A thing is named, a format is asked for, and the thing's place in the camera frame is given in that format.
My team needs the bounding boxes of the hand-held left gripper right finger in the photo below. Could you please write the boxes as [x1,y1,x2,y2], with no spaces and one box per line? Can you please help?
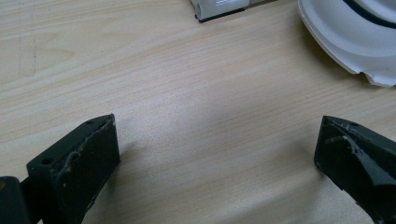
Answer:
[313,115,396,224]

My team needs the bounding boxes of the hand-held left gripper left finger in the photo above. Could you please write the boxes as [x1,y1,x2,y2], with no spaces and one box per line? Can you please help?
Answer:
[25,113,121,224]

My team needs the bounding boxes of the grey metal shoe rack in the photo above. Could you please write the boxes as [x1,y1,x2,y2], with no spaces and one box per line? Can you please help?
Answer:
[190,0,278,24]

